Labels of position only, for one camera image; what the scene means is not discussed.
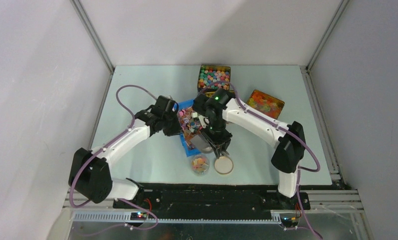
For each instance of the tin of gummy candies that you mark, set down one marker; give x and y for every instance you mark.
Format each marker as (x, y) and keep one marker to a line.
(266, 104)

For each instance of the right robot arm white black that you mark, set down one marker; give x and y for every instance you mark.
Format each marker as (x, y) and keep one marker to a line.
(287, 139)

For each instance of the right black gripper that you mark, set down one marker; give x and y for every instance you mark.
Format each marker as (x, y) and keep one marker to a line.
(220, 144)

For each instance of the clear plastic jar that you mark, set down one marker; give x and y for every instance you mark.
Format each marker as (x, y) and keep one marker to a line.
(199, 164)

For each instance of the slotted cable duct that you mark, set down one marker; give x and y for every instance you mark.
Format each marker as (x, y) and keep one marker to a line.
(132, 217)

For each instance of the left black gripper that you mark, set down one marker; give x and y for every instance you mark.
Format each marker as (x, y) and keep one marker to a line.
(176, 129)

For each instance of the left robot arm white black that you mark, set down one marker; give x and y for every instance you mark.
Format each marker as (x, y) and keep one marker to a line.
(91, 173)

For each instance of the blue plastic candy bin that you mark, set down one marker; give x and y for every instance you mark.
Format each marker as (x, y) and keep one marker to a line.
(190, 126)

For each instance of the tin of pastel candies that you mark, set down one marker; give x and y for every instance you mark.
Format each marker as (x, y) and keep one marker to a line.
(209, 75)

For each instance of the round gold jar lid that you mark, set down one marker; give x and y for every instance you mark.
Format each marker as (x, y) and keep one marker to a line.
(224, 165)

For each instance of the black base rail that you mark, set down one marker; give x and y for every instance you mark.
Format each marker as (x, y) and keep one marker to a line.
(220, 201)

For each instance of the metal scoop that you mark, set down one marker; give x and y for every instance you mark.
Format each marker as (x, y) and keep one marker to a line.
(206, 145)

